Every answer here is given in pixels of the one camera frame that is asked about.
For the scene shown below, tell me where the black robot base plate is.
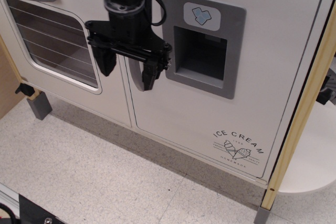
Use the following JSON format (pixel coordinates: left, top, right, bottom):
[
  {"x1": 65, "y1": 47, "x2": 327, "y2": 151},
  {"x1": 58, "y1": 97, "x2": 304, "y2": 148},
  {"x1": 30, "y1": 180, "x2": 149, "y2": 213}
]
[{"x1": 19, "y1": 194, "x2": 66, "y2": 224}]

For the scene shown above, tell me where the grey foot cap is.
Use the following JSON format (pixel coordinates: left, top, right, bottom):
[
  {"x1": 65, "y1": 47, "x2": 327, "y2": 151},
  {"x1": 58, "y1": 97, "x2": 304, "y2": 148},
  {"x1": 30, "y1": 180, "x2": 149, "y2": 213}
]
[
  {"x1": 254, "y1": 206, "x2": 271, "y2": 224},
  {"x1": 27, "y1": 92, "x2": 52, "y2": 120}
]

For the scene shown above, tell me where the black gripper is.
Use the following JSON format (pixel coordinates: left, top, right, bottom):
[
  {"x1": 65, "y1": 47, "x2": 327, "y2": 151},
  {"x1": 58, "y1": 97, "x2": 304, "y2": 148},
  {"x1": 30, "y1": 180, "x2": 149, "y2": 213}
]
[{"x1": 85, "y1": 9, "x2": 172, "y2": 91}]

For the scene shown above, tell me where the black clamp at right edge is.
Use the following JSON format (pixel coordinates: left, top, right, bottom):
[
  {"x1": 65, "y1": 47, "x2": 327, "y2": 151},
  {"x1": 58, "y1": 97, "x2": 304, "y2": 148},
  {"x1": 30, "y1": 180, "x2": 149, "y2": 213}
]
[{"x1": 316, "y1": 68, "x2": 335, "y2": 105}]

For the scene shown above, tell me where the grey right foot cap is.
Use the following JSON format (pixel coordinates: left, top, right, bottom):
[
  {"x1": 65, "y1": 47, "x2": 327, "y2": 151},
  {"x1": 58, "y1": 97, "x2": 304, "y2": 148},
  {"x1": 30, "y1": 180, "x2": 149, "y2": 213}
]
[{"x1": 254, "y1": 206, "x2": 271, "y2": 224}]

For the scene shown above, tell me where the black clamp on left leg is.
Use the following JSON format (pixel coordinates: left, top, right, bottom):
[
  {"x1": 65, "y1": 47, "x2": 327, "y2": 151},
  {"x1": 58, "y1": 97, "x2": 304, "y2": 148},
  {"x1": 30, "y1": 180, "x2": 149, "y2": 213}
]
[{"x1": 15, "y1": 83, "x2": 35, "y2": 97}]

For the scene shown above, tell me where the wooden left side panel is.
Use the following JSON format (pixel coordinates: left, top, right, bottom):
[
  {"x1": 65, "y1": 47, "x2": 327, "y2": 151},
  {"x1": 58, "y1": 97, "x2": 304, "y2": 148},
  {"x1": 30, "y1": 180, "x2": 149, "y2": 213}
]
[{"x1": 1, "y1": 38, "x2": 23, "y2": 119}]

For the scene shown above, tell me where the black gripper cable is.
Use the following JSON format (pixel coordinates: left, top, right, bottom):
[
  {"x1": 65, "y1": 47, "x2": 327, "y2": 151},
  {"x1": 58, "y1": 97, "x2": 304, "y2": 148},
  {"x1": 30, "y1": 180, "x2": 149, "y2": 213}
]
[{"x1": 149, "y1": 0, "x2": 167, "y2": 26}]

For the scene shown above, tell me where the white toy kitchen cabinet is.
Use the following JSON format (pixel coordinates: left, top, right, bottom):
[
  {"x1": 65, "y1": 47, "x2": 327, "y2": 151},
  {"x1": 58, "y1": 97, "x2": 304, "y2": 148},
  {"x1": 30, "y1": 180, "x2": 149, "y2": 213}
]
[{"x1": 1, "y1": 0, "x2": 333, "y2": 187}]

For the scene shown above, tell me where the ice cube sticker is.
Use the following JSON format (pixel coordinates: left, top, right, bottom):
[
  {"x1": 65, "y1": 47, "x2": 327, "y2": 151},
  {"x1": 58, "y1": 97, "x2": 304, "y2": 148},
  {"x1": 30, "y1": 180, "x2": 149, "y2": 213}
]
[{"x1": 183, "y1": 2, "x2": 221, "y2": 31}]

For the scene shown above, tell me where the ice cream logo decal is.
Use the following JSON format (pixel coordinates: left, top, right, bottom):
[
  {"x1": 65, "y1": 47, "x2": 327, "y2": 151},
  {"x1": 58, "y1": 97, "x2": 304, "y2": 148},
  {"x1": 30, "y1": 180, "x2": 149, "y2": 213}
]
[{"x1": 212, "y1": 130, "x2": 265, "y2": 167}]

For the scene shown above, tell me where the grey ice dispenser panel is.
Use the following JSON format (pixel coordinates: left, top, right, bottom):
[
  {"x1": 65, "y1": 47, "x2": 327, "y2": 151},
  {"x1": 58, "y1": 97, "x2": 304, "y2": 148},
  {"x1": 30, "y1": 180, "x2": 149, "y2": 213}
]
[{"x1": 162, "y1": 0, "x2": 247, "y2": 99}]

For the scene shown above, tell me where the white oven door with window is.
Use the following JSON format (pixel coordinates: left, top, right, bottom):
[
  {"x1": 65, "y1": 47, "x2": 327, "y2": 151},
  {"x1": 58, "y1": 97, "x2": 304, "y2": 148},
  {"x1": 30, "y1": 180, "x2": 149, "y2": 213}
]
[{"x1": 1, "y1": 0, "x2": 131, "y2": 126}]

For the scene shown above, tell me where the wooden right corner post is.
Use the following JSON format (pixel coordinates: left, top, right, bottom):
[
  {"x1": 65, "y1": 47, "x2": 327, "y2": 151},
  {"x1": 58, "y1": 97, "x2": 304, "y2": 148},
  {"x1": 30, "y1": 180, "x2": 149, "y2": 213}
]
[{"x1": 260, "y1": 5, "x2": 335, "y2": 211}]

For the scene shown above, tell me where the aluminium rail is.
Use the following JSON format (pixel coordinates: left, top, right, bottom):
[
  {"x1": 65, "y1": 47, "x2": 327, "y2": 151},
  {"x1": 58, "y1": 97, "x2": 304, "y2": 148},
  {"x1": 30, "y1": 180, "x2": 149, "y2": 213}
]
[{"x1": 0, "y1": 183, "x2": 19, "y2": 212}]

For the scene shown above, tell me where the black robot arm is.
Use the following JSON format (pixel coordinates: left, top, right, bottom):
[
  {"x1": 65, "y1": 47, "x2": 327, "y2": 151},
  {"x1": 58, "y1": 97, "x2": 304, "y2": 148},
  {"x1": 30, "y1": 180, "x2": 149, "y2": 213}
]
[{"x1": 85, "y1": 0, "x2": 172, "y2": 91}]

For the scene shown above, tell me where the white fridge door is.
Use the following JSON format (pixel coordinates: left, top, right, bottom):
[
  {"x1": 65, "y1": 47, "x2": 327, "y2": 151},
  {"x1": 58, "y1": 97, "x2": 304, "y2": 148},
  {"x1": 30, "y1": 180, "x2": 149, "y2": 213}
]
[{"x1": 127, "y1": 0, "x2": 333, "y2": 184}]

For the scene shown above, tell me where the grey left foot cap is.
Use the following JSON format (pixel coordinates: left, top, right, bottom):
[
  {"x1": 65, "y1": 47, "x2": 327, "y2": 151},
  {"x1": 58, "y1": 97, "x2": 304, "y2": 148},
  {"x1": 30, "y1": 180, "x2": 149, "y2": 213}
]
[{"x1": 27, "y1": 92, "x2": 52, "y2": 120}]

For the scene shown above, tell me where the grey fridge door handle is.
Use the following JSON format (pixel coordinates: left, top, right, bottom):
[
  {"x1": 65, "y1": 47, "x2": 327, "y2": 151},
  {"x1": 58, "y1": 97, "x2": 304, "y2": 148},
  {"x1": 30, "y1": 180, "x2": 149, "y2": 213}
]
[{"x1": 128, "y1": 58, "x2": 145, "y2": 92}]

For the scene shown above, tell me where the white round table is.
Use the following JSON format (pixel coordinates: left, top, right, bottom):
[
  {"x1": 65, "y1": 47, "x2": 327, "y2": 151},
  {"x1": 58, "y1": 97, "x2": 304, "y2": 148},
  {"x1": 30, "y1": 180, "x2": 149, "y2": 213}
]
[{"x1": 278, "y1": 101, "x2": 335, "y2": 195}]

